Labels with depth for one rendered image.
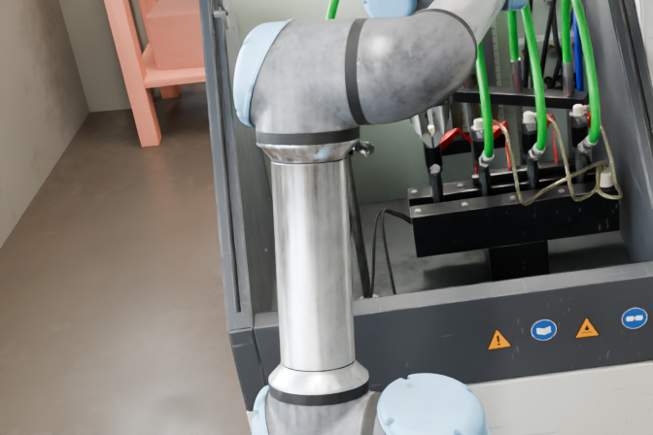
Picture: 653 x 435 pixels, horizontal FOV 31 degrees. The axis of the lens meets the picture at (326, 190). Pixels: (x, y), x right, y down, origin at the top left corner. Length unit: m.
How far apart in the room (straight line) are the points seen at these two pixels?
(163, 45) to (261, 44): 3.30
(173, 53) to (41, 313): 1.26
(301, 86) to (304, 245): 0.18
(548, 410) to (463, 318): 0.23
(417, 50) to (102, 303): 2.62
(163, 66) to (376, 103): 3.40
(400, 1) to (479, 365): 0.59
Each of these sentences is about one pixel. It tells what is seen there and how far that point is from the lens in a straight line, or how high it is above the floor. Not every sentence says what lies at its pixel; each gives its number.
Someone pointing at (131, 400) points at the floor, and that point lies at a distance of 3.32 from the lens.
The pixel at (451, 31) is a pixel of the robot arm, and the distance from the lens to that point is 1.28.
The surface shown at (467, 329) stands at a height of 0.90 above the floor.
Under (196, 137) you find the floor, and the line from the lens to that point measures 4.65.
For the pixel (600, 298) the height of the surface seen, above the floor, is 0.92.
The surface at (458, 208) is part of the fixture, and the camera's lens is 1.95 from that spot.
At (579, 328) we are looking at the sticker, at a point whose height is 0.87.
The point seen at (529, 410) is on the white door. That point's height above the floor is 0.72.
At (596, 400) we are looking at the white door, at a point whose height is 0.73.
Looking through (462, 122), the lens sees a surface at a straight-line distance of 2.20.
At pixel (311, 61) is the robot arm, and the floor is 1.49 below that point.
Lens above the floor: 1.97
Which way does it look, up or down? 29 degrees down
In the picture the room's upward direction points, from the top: 10 degrees counter-clockwise
